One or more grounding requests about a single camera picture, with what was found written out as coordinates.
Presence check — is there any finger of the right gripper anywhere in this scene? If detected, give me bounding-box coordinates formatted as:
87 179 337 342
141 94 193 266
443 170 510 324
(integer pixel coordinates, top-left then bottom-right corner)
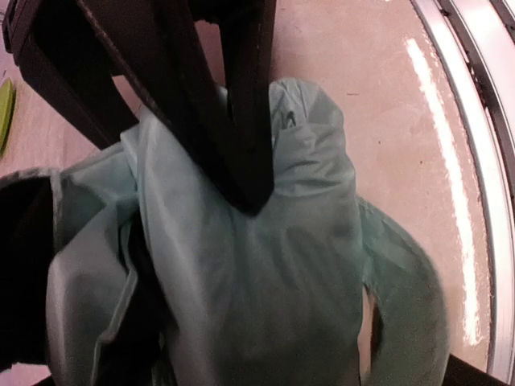
2 1 138 149
79 1 276 215

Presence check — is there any aluminium front rail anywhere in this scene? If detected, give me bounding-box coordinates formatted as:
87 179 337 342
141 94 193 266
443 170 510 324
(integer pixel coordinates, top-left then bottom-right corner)
413 1 514 385

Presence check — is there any green plate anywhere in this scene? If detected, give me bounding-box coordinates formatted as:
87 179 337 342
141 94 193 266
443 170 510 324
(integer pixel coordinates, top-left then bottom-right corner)
0 78 15 155

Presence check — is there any mint green folding umbrella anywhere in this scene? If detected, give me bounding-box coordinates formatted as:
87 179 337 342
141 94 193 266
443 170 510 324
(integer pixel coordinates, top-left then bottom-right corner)
46 78 449 385

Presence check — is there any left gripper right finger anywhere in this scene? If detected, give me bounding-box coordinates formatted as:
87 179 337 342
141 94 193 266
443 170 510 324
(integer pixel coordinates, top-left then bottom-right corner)
442 355 508 386

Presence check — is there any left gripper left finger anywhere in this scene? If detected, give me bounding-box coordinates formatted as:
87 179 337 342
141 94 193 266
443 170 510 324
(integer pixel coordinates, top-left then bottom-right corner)
1 171 55 372

